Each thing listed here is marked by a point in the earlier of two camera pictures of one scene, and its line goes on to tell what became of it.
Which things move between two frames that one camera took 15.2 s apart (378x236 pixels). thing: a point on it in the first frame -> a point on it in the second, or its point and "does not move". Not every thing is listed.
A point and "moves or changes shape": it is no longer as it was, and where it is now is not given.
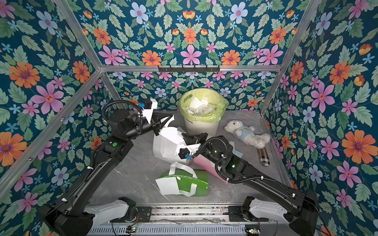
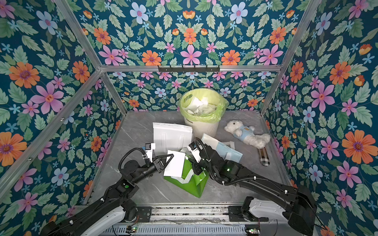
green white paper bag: (180, 179) moves or changes shape
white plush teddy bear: (246, 134) does not move
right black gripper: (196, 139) -> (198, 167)
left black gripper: (158, 126) -> (157, 166)
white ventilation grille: (171, 230) does not move
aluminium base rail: (189, 214) does not move
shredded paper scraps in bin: (200, 107) does not move
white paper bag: (168, 142) moves or changes shape
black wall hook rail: (189, 70) does not move
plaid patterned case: (263, 157) does not move
